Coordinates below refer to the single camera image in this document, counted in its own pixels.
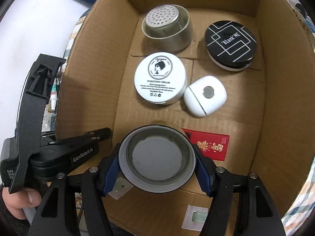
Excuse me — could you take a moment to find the red card box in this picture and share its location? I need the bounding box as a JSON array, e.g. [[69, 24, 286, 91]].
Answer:
[[183, 128, 230, 161]]

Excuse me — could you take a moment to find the gold tin with perforated insert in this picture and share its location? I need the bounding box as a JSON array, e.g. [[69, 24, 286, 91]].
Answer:
[[142, 4, 193, 52]]

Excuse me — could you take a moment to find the brown cardboard box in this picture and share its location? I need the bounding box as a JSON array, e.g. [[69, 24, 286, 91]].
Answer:
[[56, 0, 315, 236]]

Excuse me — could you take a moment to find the white earbud case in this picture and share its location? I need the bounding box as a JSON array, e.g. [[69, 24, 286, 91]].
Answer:
[[183, 76, 227, 118]]

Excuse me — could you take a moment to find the clear tape roll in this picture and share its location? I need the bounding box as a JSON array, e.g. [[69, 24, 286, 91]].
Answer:
[[118, 125, 196, 193]]

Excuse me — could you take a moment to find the white cream jar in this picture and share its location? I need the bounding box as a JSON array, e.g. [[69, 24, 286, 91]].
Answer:
[[134, 52, 188, 105]]

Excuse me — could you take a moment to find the person's left hand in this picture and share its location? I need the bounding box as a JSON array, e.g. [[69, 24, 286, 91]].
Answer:
[[2, 188, 42, 220]]

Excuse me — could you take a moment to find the black round compact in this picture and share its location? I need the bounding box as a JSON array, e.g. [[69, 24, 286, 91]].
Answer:
[[205, 20, 257, 72]]

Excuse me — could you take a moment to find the plaid checkered cloth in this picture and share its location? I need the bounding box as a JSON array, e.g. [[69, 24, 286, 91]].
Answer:
[[281, 159, 314, 235]]

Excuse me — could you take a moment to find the white glue tube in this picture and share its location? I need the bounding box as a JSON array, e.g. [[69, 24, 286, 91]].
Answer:
[[50, 79, 59, 111]]

